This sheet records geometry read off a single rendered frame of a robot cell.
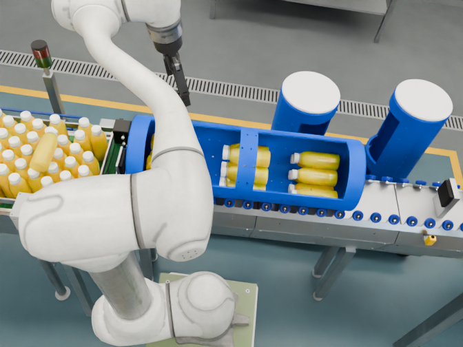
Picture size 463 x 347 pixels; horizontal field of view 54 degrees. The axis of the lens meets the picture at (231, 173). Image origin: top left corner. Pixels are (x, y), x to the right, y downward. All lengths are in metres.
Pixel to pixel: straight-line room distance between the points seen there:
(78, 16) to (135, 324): 0.76
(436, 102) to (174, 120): 1.74
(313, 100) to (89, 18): 1.31
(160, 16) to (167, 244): 0.59
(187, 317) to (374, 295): 1.78
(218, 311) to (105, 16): 0.79
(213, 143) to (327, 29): 2.73
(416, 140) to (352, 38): 2.17
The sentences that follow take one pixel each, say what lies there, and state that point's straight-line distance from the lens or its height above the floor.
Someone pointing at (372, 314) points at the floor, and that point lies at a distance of 2.86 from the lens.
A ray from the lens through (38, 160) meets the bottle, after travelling 1.78.
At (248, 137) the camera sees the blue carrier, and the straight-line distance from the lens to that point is 1.69.
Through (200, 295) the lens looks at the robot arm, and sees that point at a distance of 1.27.
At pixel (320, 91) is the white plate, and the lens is 2.23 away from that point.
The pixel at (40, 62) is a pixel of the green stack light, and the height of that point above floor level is 1.19.
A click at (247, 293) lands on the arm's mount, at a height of 1.07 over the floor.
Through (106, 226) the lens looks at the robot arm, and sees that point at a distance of 0.75.
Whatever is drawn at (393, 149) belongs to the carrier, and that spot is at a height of 0.78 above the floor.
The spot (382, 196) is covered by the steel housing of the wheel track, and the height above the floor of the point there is 0.93.
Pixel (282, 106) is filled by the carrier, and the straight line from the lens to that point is 2.19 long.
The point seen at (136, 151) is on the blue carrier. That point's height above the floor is 1.20.
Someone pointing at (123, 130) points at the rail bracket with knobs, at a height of 1.00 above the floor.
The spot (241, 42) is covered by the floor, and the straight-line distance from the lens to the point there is 4.10.
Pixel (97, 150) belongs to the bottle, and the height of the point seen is 0.98.
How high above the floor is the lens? 2.51
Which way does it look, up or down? 54 degrees down
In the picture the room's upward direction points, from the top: 9 degrees clockwise
